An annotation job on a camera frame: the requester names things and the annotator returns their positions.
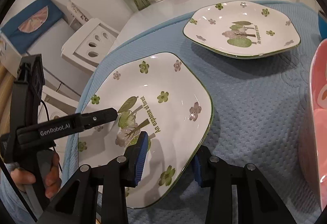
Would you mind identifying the white floral plate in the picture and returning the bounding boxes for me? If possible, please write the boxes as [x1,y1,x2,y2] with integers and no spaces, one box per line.
[183,1,301,59]
[78,52,213,208]

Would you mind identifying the pink ceramic bowl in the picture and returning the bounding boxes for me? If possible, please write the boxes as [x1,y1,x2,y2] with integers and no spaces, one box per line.
[298,39,326,210]

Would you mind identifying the person's left hand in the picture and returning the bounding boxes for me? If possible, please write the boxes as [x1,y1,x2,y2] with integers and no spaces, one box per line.
[10,153,62,198]

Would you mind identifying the white chair left side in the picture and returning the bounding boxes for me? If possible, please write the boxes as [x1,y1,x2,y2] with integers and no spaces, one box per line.
[61,18,120,73]

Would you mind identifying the blue cloth cover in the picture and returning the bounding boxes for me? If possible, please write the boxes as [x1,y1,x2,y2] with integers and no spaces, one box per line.
[1,0,64,54]

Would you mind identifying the light blue table mat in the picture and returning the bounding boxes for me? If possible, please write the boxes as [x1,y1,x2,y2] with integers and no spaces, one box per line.
[77,1,321,223]

